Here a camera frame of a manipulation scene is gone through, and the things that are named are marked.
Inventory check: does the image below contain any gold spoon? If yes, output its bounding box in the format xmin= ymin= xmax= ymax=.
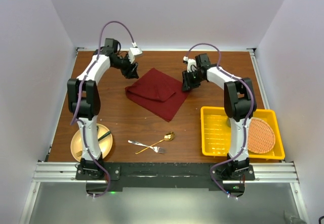
xmin=150 ymin=132 xmax=175 ymax=146

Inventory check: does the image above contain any cream round plate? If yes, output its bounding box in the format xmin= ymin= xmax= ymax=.
xmin=70 ymin=124 xmax=113 ymax=162

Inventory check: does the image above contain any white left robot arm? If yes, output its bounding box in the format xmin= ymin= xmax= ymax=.
xmin=67 ymin=39 xmax=142 ymax=179

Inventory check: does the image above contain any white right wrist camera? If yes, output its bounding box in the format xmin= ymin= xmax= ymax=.
xmin=183 ymin=56 xmax=197 ymax=72

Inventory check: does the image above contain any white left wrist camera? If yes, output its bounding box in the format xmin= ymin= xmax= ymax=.
xmin=128 ymin=42 xmax=143 ymax=64

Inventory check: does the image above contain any orange woven round mat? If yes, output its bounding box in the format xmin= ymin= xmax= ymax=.
xmin=248 ymin=118 xmax=275 ymax=154

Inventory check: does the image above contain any silver fork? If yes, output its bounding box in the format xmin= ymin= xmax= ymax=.
xmin=128 ymin=140 xmax=166 ymax=155

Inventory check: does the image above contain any aluminium rail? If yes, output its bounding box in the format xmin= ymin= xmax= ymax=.
xmin=247 ymin=49 xmax=270 ymax=109
xmin=32 ymin=162 xmax=299 ymax=183

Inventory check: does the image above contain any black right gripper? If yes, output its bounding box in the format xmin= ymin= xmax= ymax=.
xmin=181 ymin=69 xmax=204 ymax=92

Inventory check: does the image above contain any yellow plastic tray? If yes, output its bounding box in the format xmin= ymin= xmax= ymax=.
xmin=200 ymin=106 xmax=286 ymax=160

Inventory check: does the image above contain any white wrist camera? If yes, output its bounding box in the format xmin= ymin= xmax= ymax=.
xmin=128 ymin=42 xmax=143 ymax=64
xmin=183 ymin=56 xmax=197 ymax=72

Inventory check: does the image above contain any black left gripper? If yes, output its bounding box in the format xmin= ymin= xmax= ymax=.
xmin=112 ymin=53 xmax=139 ymax=79

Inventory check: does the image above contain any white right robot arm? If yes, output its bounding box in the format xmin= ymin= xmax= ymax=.
xmin=182 ymin=54 xmax=256 ymax=180

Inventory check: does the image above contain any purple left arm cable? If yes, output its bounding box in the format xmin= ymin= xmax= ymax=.
xmin=69 ymin=20 xmax=136 ymax=201

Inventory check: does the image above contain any aluminium right side rail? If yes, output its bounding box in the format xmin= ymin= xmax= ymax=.
xmin=247 ymin=49 xmax=270 ymax=109

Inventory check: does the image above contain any aluminium front rail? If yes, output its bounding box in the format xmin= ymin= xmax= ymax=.
xmin=32 ymin=162 xmax=299 ymax=183

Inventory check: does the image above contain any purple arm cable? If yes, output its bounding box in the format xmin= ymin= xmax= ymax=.
xmin=69 ymin=20 xmax=136 ymax=201
xmin=184 ymin=43 xmax=255 ymax=200

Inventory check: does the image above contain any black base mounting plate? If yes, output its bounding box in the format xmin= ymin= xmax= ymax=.
xmin=75 ymin=162 xmax=256 ymax=197

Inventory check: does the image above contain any dark red cloth napkin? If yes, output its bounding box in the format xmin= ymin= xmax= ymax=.
xmin=125 ymin=68 xmax=189 ymax=122

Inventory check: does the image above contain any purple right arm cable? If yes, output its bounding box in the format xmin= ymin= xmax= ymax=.
xmin=184 ymin=43 xmax=255 ymax=200

